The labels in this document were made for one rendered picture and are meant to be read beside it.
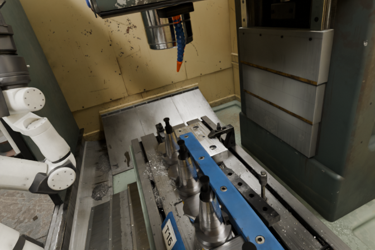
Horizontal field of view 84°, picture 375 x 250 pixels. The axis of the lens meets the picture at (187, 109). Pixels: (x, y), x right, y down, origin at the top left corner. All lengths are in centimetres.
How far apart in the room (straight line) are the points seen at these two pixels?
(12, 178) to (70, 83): 113
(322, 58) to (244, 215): 59
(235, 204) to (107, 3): 41
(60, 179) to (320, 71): 91
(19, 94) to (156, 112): 124
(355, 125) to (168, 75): 139
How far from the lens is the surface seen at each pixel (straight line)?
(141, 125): 174
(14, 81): 73
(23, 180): 81
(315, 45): 83
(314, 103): 90
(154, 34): 71
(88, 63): 178
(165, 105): 184
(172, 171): 52
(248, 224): 40
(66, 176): 80
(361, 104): 87
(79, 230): 130
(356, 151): 99
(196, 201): 45
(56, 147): 78
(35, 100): 72
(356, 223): 125
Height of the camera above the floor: 156
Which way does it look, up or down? 26 degrees down
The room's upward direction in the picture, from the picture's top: 11 degrees counter-clockwise
